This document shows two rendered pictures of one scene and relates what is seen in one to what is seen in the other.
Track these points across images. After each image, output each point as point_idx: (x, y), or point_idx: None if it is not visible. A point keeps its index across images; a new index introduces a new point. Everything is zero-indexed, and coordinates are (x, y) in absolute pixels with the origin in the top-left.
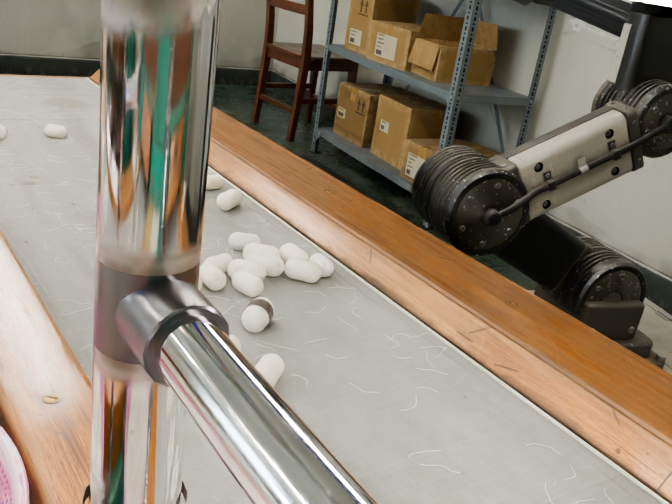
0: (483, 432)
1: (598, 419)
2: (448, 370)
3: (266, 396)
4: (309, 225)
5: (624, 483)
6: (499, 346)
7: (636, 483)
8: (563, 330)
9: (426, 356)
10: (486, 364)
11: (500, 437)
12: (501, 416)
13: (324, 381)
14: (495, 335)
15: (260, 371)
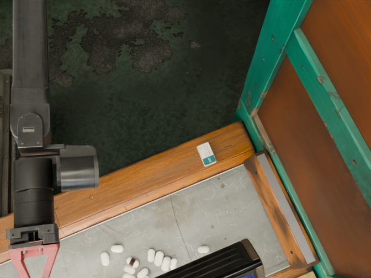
0: (39, 273)
1: (41, 240)
2: (10, 272)
3: None
4: None
5: (62, 242)
6: (5, 255)
7: (62, 239)
8: (1, 230)
9: (2, 276)
10: (9, 258)
11: (41, 268)
12: (33, 264)
13: None
14: (0, 255)
15: None
